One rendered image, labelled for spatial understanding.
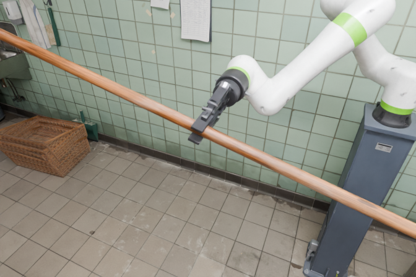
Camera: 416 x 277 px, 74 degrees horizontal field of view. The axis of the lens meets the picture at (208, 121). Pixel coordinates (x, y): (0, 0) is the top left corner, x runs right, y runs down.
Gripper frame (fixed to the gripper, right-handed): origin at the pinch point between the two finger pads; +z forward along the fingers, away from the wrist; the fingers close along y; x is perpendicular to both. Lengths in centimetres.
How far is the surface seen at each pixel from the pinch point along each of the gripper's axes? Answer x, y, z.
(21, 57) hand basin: 227, 126, -123
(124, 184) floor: 73, 173, -81
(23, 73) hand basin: 226, 143, -120
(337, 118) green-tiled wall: -56, 51, -122
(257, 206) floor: -40, 144, -103
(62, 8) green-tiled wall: 171, 59, -126
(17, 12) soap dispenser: 221, 79, -123
